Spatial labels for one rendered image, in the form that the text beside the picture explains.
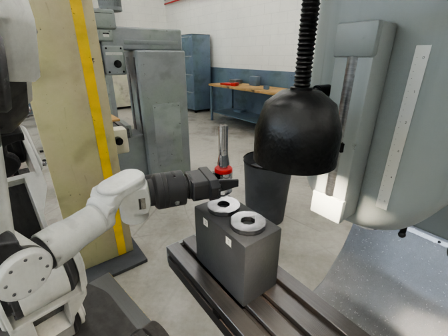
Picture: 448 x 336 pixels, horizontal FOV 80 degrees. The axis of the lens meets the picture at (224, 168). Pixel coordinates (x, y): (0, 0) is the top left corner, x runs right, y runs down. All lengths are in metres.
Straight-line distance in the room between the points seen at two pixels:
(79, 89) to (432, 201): 1.80
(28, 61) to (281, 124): 0.46
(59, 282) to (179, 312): 1.24
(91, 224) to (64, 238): 0.05
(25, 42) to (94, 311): 1.04
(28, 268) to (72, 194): 1.58
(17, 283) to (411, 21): 0.57
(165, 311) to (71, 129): 1.30
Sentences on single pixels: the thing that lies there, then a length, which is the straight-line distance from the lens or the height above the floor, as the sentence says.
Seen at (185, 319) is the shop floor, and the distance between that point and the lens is 1.93.
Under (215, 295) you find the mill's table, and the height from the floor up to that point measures 0.94.
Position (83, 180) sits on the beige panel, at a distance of 2.03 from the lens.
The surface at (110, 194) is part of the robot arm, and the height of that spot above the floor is 1.26.
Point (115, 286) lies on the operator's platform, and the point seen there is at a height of 0.40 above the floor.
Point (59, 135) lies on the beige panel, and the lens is 1.93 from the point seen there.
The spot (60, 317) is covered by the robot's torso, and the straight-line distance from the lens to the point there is 1.10.
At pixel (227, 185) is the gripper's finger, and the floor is 1.22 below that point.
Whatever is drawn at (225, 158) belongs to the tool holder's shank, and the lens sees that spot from 0.67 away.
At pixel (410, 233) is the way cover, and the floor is 1.08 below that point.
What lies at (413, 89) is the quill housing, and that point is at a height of 1.49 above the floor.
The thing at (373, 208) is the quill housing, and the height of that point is 1.36.
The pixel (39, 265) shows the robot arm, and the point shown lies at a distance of 0.51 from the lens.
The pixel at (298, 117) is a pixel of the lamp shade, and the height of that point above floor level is 1.48.
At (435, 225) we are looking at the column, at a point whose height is 1.13.
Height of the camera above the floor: 1.52
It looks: 23 degrees down
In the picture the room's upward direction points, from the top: straight up
